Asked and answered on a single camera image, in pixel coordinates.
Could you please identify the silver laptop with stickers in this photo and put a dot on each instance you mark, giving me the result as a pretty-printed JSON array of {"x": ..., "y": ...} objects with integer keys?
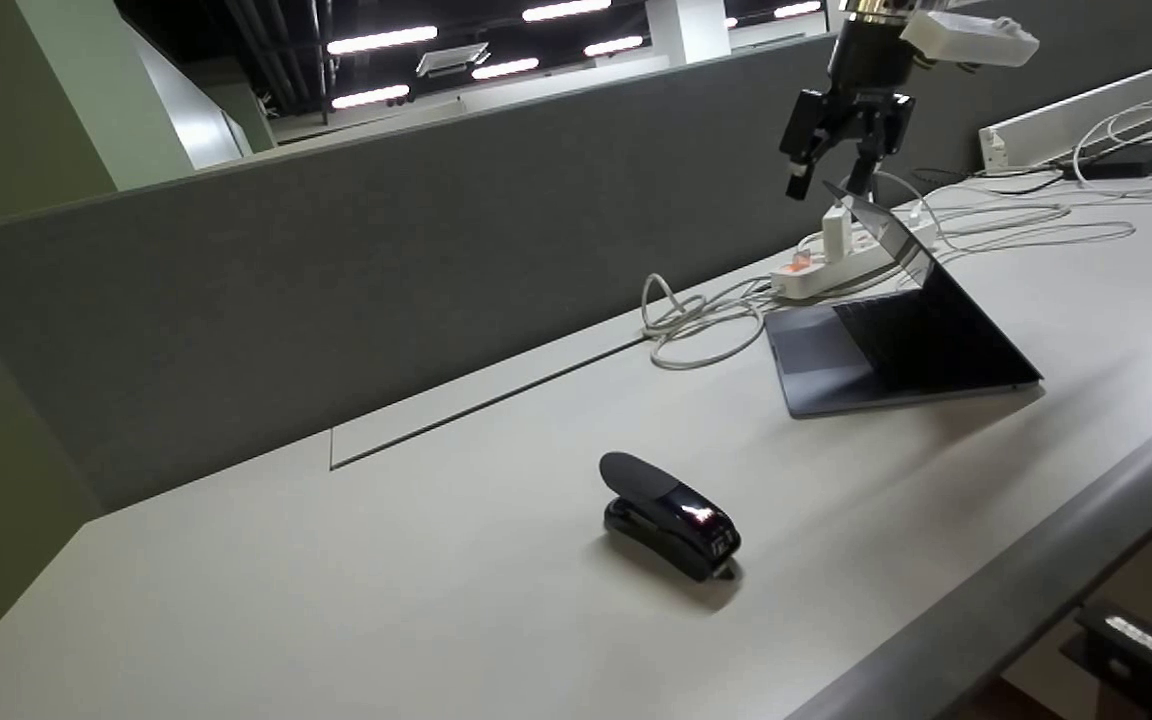
[{"x": 897, "y": 338}]

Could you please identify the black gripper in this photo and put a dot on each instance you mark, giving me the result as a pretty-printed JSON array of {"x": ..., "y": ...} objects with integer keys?
[{"x": 863, "y": 69}]

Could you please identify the white power adapter plug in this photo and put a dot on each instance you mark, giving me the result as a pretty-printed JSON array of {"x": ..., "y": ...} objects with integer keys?
[{"x": 839, "y": 231}]

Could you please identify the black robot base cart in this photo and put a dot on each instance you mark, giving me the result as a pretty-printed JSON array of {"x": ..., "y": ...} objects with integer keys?
[{"x": 1117, "y": 648}]

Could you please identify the black stapler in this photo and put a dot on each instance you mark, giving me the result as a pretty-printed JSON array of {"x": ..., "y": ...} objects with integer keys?
[{"x": 671, "y": 517}]

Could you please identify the white power strip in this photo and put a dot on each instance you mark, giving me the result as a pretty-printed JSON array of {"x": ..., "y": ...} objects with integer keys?
[{"x": 800, "y": 274}]

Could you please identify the white cable tray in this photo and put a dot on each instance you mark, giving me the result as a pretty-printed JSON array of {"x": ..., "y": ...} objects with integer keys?
[{"x": 1053, "y": 128}]

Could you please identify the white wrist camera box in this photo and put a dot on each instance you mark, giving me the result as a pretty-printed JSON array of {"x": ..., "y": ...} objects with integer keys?
[{"x": 959, "y": 37}]

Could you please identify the grey desk divider panel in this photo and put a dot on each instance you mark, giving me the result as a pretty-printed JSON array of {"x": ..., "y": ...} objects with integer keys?
[{"x": 201, "y": 323}]

